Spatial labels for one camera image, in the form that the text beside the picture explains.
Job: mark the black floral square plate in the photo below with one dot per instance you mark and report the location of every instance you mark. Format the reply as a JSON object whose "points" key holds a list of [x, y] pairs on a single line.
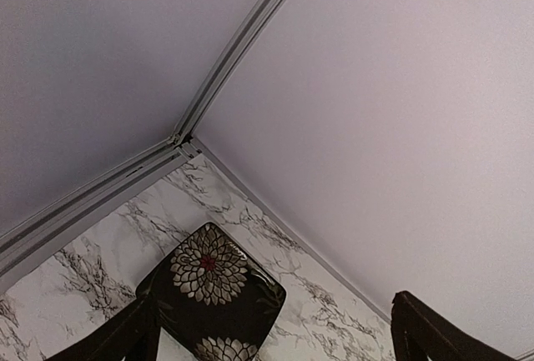
{"points": [[213, 298]]}

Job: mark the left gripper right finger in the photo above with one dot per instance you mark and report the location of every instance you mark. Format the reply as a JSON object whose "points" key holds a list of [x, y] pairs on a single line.
{"points": [[420, 333]]}

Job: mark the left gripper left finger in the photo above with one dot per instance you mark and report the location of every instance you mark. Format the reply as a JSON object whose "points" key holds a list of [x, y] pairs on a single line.
{"points": [[132, 334]]}

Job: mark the left aluminium frame post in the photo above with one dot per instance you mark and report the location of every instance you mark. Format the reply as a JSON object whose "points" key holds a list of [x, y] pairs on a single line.
{"points": [[245, 36]]}

